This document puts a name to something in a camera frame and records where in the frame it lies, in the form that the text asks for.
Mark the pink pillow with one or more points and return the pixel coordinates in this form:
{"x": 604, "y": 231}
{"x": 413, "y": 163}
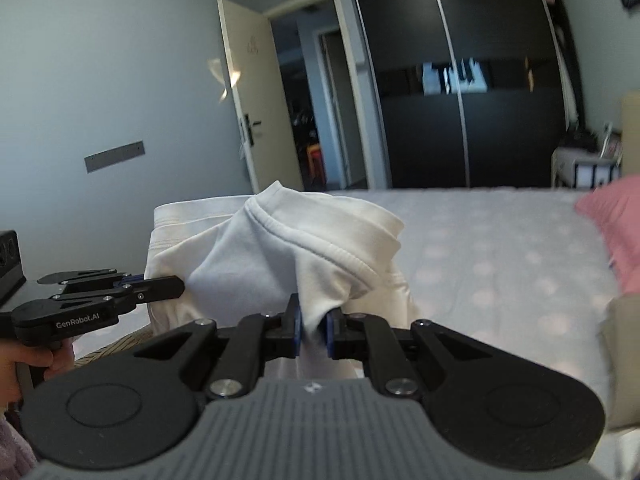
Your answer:
{"x": 614, "y": 209}

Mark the olive green folded blanket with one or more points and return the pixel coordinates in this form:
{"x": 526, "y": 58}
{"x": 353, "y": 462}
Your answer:
{"x": 620, "y": 336}

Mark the white t-shirt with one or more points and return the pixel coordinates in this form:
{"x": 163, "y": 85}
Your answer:
{"x": 243, "y": 255}

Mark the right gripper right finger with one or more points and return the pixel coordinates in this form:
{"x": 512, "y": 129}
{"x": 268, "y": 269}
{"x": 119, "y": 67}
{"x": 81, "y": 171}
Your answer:
{"x": 498, "y": 408}

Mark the grey pink-dotted bed sheet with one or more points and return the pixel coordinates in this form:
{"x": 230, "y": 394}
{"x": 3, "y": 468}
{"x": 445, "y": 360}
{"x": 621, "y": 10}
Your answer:
{"x": 520, "y": 270}

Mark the cream bedroom door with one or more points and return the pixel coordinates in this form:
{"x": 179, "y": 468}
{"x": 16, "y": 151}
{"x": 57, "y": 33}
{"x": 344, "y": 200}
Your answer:
{"x": 259, "y": 99}

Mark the beige padded headboard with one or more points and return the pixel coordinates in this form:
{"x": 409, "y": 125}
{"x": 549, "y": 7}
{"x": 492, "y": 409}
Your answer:
{"x": 631, "y": 133}

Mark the purple fuzzy garment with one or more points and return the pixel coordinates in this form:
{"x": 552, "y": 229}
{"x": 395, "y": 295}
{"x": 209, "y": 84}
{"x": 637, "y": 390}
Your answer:
{"x": 16, "y": 456}

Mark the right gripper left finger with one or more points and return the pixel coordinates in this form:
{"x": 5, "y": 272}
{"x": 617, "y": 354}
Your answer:
{"x": 125, "y": 409}

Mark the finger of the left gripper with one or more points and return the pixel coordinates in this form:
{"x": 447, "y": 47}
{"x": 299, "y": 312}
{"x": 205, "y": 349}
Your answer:
{"x": 84, "y": 308}
{"x": 109, "y": 276}

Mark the white bedside table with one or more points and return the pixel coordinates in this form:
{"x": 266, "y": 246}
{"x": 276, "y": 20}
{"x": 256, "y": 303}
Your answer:
{"x": 581, "y": 170}

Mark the black sliding wardrobe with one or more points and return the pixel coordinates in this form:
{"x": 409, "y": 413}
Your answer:
{"x": 469, "y": 91}

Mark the left hand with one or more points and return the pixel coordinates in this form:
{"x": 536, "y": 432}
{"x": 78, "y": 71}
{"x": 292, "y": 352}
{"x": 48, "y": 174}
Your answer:
{"x": 54, "y": 363}

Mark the brown striped garment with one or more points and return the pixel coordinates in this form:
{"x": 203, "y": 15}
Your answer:
{"x": 125, "y": 343}

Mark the grey wall switch plate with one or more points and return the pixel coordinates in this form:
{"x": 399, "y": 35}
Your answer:
{"x": 114, "y": 156}

